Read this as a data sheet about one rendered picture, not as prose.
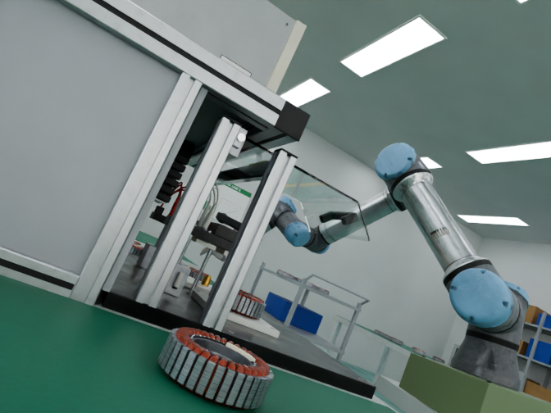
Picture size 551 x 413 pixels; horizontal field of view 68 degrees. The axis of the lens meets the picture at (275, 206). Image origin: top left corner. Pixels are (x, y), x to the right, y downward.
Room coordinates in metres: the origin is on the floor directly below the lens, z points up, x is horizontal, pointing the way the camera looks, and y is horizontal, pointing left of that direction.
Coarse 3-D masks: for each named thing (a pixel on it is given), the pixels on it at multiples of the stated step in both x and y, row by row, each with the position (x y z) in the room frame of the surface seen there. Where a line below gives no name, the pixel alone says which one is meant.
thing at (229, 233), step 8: (168, 216) 0.77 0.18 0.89; (216, 224) 0.78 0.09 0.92; (192, 232) 0.75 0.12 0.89; (200, 232) 0.75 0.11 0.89; (208, 232) 0.76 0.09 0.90; (216, 232) 0.77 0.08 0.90; (224, 232) 0.77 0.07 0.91; (232, 232) 0.78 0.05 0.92; (208, 240) 0.76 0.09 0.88; (216, 240) 0.76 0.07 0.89; (224, 240) 0.77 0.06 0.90; (232, 240) 0.78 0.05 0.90; (184, 248) 0.76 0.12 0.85; (216, 248) 0.83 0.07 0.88; (224, 248) 0.77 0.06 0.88
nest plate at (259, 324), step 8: (192, 296) 0.85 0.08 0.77; (200, 296) 0.81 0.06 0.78; (208, 296) 0.86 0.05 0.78; (200, 304) 0.78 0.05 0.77; (232, 312) 0.77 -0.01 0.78; (232, 320) 0.76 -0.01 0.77; (240, 320) 0.76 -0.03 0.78; (248, 320) 0.77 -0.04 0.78; (256, 320) 0.80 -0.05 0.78; (264, 320) 0.86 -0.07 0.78; (256, 328) 0.77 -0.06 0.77; (264, 328) 0.78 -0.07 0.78; (272, 328) 0.80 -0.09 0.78
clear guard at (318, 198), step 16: (256, 144) 0.68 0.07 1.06; (240, 160) 0.82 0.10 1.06; (256, 160) 0.77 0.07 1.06; (304, 176) 0.74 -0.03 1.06; (288, 192) 0.93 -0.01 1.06; (304, 192) 0.86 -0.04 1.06; (320, 192) 0.80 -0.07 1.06; (336, 192) 0.75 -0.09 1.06; (304, 208) 0.98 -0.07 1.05; (320, 208) 0.90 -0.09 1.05; (336, 208) 0.84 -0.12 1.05; (352, 208) 0.78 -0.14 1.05; (320, 224) 0.94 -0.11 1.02; (336, 224) 0.87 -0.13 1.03; (352, 224) 0.81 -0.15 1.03; (368, 240) 0.78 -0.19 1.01
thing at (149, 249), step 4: (148, 244) 0.98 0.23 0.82; (152, 244) 1.01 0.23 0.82; (144, 248) 1.01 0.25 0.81; (148, 248) 0.96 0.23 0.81; (152, 248) 0.96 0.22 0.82; (156, 248) 0.97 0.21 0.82; (144, 252) 0.98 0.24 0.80; (148, 252) 0.96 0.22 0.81; (152, 252) 0.97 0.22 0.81; (140, 256) 1.01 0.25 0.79; (144, 256) 0.96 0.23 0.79; (148, 256) 0.96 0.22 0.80; (152, 256) 0.97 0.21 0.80; (140, 260) 0.99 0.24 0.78; (144, 260) 0.96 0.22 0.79; (148, 260) 0.97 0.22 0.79; (140, 264) 0.96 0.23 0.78; (144, 264) 0.96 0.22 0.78; (144, 268) 0.97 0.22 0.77
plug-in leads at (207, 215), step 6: (216, 186) 0.76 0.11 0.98; (210, 198) 0.80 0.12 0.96; (216, 204) 0.76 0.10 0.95; (204, 210) 0.80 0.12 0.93; (210, 210) 0.76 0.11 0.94; (204, 216) 0.80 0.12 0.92; (210, 216) 0.76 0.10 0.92; (198, 222) 0.80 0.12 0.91; (204, 222) 0.76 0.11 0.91; (204, 228) 0.76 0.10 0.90
